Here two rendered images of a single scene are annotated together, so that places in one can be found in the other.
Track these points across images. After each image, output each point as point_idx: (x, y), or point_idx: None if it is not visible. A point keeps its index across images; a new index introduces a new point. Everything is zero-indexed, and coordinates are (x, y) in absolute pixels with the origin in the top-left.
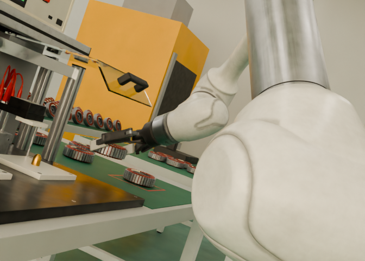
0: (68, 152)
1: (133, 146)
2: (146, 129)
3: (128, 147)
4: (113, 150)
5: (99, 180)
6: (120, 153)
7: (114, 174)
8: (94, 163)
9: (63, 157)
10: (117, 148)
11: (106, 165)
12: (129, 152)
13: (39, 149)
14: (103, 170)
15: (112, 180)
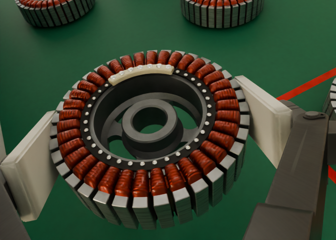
0: (182, 6)
1: (282, 133)
2: None
3: (260, 118)
4: (103, 208)
5: (146, 237)
6: (159, 215)
7: (297, 89)
8: (273, 9)
9: (169, 25)
10: (124, 207)
11: None
12: (264, 151)
13: (124, 10)
14: (268, 65)
15: (235, 186)
